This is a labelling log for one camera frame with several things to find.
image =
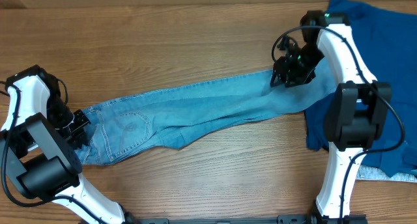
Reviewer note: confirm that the light blue jeans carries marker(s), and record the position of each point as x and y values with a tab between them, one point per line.
175	117

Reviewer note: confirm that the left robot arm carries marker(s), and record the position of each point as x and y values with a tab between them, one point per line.
39	140

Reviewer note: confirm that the dark blue shirt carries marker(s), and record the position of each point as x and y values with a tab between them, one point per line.
386	41

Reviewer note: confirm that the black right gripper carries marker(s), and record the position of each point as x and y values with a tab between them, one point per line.
287	74

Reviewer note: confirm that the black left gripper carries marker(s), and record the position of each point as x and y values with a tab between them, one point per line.
80	124

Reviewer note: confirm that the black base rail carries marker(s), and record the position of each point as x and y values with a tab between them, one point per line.
281	219

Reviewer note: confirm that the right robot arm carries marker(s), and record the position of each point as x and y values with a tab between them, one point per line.
356	115

